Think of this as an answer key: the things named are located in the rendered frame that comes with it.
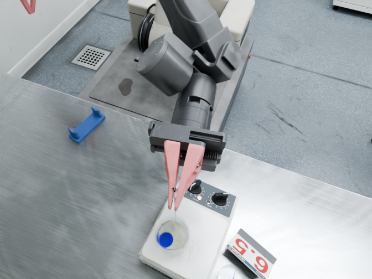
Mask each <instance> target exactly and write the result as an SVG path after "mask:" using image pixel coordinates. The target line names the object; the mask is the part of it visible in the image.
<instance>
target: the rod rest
mask: <svg viewBox="0 0 372 279"><path fill-rule="evenodd" d="M91 108H92V111H93V113H92V114H91V115H90V116H89V117H87V118H86V119H85V120H84V121H83V122H82V123H81V124H80V125H78V126H77V128H76V129H74V130H72V129H71V128H70V127H69V128H68V130H69V132H70V134H69V138H70V139H72V140H73V141H75V142H76V143H80V142H81V141H82V140H83V139H84V138H85V137H87V136H88V135H89V134H90V133H91V132H92V131H93V130H94V129H95V128H96V127H97V126H98V125H99V124H100V123H101V122H102V121H103V120H104V119H105V118H106V117H105V115H104V114H102V113H101V111H100V110H97V109H96V108H95V107H94V106H91Z"/></svg>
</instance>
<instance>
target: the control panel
mask: <svg viewBox="0 0 372 279"><path fill-rule="evenodd" d="M200 186H201V188H202V191H201V193H200V194H192V193H191V192H189V191H188V190H187V191H186V192H185V195H184V197H185V198H187V199H189V200H191V201H193V202H196V203H198V204H200V205H202V206H204V207H206V208H208V209H211V210H213V211H215V212H217V213H219V214H221V215H223V216H226V217H228V218H229V217H230V214H231V211H232V209H233V206H234V202H235V199H236V196H234V195H232V194H230V193H229V195H228V198H227V203H226V205H224V206H219V205H216V204H215V203H214V202H213V201H212V199H211V198H212V196H213V195H214V194H215V193H227V192H225V191H223V190H221V189H219V188H216V187H214V186H212V185H210V184H207V183H205V182H201V185H200ZM198 196H200V197H201V199H198ZM207 200H209V201H210V203H207V202H206V201H207Z"/></svg>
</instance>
